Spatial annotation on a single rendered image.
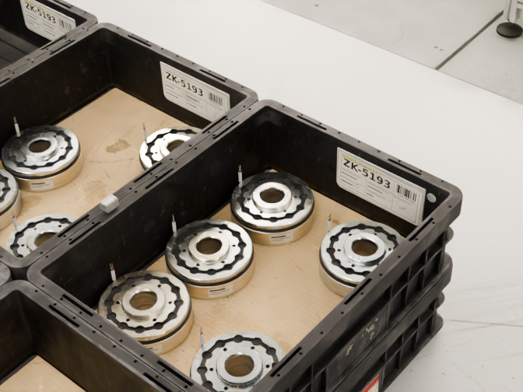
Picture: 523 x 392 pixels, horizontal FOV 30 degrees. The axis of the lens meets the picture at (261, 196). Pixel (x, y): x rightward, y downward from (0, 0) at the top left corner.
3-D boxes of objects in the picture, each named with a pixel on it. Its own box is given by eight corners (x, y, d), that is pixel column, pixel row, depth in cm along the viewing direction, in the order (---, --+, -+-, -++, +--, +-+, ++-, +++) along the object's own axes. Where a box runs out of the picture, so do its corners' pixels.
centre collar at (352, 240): (362, 229, 115) (362, 225, 115) (394, 250, 112) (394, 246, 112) (334, 250, 113) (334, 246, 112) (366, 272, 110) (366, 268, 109)
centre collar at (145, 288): (147, 280, 110) (146, 276, 110) (175, 303, 107) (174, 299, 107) (112, 303, 108) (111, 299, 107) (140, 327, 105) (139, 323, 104)
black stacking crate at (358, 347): (267, 168, 132) (265, 99, 124) (456, 266, 117) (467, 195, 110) (41, 347, 110) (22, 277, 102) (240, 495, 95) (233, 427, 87)
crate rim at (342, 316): (265, 110, 126) (265, 95, 124) (467, 207, 111) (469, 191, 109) (22, 288, 103) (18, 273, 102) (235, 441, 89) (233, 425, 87)
